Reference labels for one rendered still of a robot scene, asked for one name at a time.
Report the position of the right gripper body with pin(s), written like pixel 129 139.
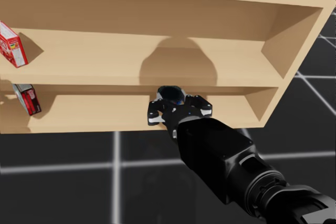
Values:
pixel 174 115

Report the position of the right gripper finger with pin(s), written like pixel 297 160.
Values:
pixel 200 104
pixel 155 112

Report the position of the blue can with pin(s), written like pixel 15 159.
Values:
pixel 170 94

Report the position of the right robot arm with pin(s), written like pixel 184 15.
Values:
pixel 225 161

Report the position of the pale wooden shelf unit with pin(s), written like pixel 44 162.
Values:
pixel 105 56

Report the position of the red and white carton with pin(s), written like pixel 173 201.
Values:
pixel 11 47

